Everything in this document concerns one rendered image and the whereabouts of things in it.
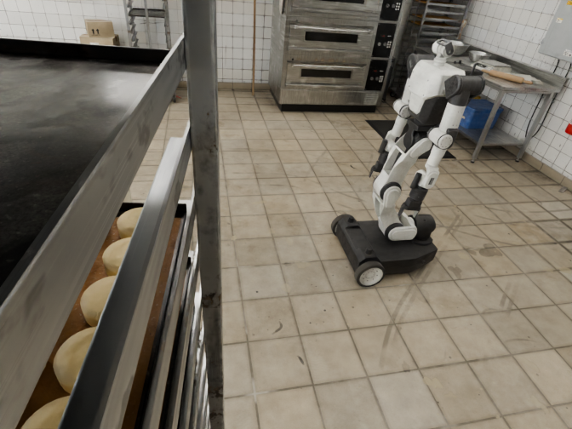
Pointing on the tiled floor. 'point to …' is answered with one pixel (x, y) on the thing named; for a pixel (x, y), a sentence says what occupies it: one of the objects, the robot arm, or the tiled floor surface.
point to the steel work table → (494, 136)
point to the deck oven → (332, 54)
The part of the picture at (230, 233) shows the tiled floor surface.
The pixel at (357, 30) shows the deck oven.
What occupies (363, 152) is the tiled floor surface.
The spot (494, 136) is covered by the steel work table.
